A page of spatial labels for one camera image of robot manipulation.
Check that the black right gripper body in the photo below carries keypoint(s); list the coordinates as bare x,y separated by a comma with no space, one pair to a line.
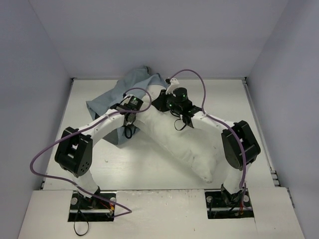
161,101

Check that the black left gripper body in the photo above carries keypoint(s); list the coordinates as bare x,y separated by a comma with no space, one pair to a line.
128,118

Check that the white pillow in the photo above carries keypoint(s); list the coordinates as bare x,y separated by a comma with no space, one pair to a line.
199,150

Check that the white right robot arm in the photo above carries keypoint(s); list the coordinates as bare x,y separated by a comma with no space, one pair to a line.
239,143

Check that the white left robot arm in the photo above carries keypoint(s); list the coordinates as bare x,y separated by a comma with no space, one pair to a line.
75,154

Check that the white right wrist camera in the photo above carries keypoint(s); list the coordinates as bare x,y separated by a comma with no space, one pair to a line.
173,83

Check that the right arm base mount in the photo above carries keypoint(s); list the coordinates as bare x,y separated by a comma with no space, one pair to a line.
218,208

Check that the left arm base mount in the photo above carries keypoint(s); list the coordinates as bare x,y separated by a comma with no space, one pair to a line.
89,210

